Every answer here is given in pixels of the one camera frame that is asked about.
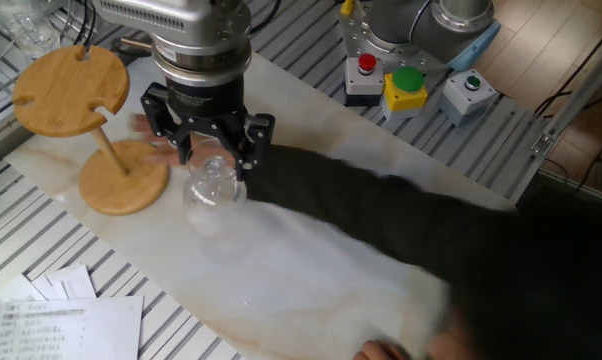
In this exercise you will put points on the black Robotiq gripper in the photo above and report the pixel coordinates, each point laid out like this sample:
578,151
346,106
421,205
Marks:
206,105

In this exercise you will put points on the clear stemmed glass cup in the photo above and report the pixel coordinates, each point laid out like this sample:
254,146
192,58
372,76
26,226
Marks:
213,192

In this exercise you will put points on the round wooden cup shelf stand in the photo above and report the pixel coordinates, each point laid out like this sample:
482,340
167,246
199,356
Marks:
71,90

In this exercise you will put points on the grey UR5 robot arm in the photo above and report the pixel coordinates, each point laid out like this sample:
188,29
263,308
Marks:
206,25

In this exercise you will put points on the right forearm dark sleeve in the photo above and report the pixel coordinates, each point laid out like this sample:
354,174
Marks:
431,225

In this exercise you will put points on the spare clear glass cup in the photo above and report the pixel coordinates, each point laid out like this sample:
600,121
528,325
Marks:
31,30

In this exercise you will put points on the person's right hand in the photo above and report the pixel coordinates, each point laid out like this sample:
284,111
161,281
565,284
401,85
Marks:
163,155

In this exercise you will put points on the person's left hand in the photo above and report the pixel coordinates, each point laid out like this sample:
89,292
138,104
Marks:
381,352

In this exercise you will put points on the grey box red button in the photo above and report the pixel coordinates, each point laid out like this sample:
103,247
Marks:
363,80

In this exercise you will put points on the white marble pattern board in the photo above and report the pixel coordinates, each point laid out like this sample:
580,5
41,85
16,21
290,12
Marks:
306,275

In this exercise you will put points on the yellow tape piece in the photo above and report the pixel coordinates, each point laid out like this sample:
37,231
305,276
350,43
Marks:
347,6

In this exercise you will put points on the yellow box green button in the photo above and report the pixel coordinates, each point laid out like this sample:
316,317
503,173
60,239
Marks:
406,92

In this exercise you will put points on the plain white paper sheet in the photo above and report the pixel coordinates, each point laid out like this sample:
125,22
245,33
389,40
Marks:
76,282
46,287

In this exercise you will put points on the printed white paper sheet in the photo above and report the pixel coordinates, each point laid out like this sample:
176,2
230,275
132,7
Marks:
56,330

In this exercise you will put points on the grey box small green button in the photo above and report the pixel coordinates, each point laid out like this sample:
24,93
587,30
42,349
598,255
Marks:
468,97

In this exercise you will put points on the aluminium frame post with bracket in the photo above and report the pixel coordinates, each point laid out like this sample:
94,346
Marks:
576,95

